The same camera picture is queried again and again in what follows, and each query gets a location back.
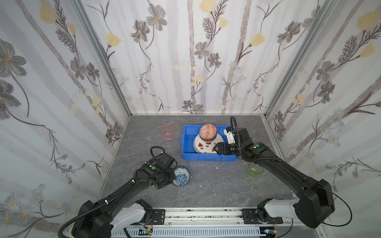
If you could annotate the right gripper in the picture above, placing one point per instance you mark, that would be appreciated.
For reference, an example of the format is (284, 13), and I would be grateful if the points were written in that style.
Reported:
(225, 148)

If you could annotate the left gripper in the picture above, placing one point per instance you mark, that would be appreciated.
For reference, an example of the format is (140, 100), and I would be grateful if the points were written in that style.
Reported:
(166, 179)

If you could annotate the red rimmed bowl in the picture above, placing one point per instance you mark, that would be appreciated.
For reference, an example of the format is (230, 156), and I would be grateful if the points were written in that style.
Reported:
(208, 132)

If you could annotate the watermelon pattern plate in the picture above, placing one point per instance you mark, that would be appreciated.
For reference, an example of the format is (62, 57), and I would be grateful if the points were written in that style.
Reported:
(206, 147)

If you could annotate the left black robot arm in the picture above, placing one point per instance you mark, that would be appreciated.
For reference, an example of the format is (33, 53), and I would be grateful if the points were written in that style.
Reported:
(94, 220)

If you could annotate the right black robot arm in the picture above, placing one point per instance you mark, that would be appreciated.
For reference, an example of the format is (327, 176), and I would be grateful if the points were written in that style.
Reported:
(314, 201)

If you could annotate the blue plastic bin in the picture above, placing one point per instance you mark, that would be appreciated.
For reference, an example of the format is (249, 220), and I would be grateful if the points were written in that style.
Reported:
(189, 153)

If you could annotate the blue zigzag pattern bowl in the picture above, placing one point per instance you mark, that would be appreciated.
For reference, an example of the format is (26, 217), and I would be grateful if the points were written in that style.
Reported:
(183, 176)

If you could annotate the pink glass cup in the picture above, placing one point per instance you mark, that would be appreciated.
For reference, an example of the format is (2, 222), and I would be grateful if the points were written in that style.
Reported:
(167, 132)

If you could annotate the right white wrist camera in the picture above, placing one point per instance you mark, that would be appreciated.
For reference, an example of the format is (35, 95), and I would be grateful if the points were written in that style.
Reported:
(229, 134)

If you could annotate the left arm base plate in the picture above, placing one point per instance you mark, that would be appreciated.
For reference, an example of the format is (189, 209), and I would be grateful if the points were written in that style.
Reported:
(154, 217)

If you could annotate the white slotted cable duct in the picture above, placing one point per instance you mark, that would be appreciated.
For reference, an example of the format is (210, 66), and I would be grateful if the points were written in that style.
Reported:
(195, 232)

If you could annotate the aluminium rail frame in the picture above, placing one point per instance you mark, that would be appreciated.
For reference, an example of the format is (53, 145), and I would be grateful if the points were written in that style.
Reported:
(217, 217)

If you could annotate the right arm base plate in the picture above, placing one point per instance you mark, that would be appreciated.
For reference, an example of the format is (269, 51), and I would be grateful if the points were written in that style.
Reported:
(254, 216)

